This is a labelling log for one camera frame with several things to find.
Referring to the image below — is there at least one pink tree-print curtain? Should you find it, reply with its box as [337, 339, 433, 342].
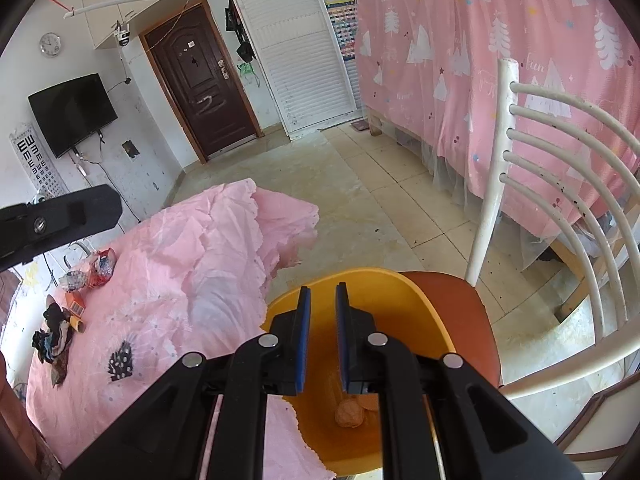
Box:
[350, 0, 640, 271]

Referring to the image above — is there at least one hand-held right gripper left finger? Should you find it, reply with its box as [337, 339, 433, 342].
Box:
[62, 286, 312, 480]

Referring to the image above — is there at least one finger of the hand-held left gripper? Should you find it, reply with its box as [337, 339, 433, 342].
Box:
[0, 184, 124, 272]

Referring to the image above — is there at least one dark cloth pile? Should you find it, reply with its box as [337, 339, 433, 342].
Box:
[31, 305, 75, 366]

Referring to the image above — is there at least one colourful grid wall poster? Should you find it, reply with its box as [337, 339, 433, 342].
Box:
[326, 2, 359, 63]

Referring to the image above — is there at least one white chair with orange seat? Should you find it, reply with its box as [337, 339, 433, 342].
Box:
[400, 58, 640, 402]

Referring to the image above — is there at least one crumpled blue-white wrapper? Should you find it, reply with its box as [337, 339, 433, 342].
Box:
[59, 269, 90, 292]

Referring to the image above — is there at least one yellow plastic basin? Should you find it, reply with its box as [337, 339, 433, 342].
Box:
[262, 267, 458, 478]

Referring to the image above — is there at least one pink tablecloth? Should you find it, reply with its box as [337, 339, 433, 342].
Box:
[25, 178, 337, 480]

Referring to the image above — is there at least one brown entrance door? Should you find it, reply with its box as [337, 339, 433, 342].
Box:
[139, 0, 263, 163]

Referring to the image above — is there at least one white louvered door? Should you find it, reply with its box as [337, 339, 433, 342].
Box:
[224, 0, 359, 142]

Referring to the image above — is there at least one green hanging bag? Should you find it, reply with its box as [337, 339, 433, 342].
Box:
[237, 60, 262, 87]

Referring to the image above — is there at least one eye chart poster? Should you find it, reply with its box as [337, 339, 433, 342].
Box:
[8, 122, 69, 202]

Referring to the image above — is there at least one orange cardboard box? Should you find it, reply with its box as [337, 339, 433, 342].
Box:
[64, 292, 87, 334]

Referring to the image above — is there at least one black wall television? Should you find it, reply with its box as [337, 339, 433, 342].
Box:
[28, 73, 119, 159]

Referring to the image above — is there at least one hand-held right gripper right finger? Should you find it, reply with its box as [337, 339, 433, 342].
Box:
[335, 282, 586, 480]

